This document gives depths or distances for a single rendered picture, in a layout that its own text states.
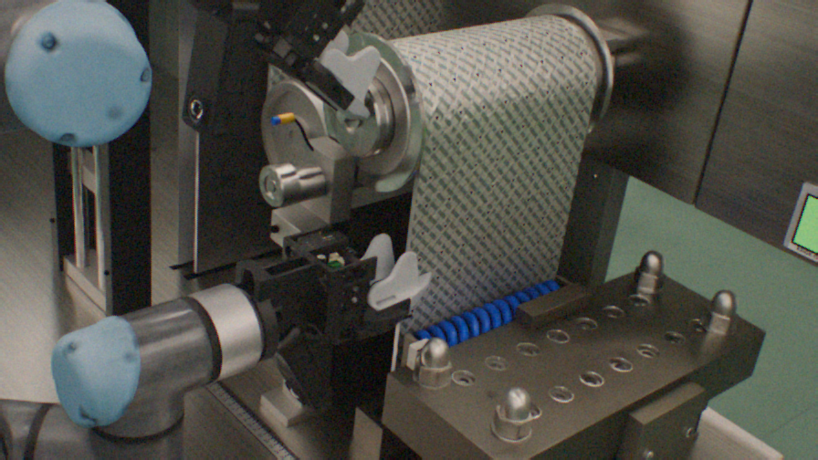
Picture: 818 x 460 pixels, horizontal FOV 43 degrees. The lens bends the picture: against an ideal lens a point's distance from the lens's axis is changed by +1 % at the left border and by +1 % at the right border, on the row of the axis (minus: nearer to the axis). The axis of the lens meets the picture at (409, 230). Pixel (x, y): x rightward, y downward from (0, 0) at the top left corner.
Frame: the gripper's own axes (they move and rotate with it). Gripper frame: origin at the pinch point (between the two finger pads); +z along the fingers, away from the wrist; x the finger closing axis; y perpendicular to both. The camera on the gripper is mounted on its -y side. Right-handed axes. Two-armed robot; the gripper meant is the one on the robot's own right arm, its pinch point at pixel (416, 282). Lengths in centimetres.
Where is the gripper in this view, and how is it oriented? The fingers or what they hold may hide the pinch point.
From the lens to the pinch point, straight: 101.5
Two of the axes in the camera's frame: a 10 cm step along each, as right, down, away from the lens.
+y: 1.1, -8.7, -4.7
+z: 7.5, -2.3, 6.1
